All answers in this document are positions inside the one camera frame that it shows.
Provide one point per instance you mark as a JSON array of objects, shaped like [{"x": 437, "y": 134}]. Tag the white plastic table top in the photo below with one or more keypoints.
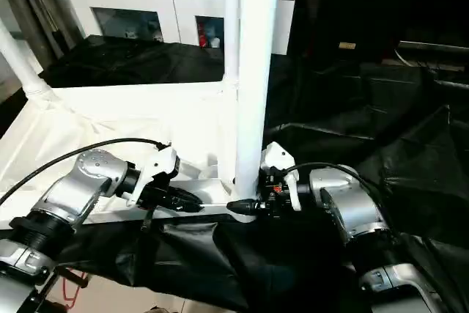
[{"x": 110, "y": 119}]

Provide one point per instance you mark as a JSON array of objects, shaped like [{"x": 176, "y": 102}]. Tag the black plastic mat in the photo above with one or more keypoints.
[{"x": 381, "y": 130}]

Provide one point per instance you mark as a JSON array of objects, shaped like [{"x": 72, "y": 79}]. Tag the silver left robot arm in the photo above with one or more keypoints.
[{"x": 80, "y": 185}]

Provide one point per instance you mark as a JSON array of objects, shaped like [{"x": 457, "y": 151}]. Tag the small yellow label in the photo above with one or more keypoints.
[{"x": 347, "y": 45}]

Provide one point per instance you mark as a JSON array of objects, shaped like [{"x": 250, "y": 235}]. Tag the black bench with silver rail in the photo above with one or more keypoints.
[{"x": 436, "y": 53}]

